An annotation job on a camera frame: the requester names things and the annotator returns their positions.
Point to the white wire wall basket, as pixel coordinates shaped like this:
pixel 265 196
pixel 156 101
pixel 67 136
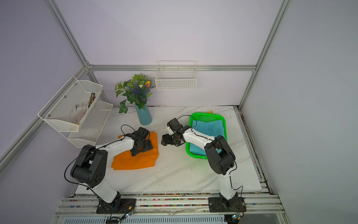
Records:
pixel 175 75

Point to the dried twigs in shelf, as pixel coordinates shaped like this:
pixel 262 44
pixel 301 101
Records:
pixel 92 98

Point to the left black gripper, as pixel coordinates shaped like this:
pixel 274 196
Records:
pixel 148 146

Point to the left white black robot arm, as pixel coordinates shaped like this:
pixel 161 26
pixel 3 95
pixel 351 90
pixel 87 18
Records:
pixel 89 167

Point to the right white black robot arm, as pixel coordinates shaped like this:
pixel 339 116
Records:
pixel 219 154

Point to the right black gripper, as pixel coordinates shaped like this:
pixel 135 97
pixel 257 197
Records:
pixel 167 140

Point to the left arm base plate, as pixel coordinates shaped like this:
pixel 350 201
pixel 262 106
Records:
pixel 118 206

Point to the green plastic basket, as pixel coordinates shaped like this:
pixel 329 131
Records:
pixel 206 117

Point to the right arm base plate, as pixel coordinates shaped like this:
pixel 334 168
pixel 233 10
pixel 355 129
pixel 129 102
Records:
pixel 221 204

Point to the aluminium front rail frame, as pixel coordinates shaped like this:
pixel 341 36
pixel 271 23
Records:
pixel 191 208

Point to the white two-tier mesh shelf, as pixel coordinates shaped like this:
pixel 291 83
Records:
pixel 56 113

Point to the clear glove in shelf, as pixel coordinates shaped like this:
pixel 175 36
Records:
pixel 78 112

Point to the artificial green plant bouquet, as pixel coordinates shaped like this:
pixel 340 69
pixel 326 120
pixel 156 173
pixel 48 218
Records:
pixel 136 91

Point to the orange pants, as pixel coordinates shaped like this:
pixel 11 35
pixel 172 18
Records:
pixel 125 161

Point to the teal vase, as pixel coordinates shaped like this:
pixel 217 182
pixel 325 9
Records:
pixel 144 115

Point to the teal pants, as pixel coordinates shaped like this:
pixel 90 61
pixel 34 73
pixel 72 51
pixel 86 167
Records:
pixel 213 128

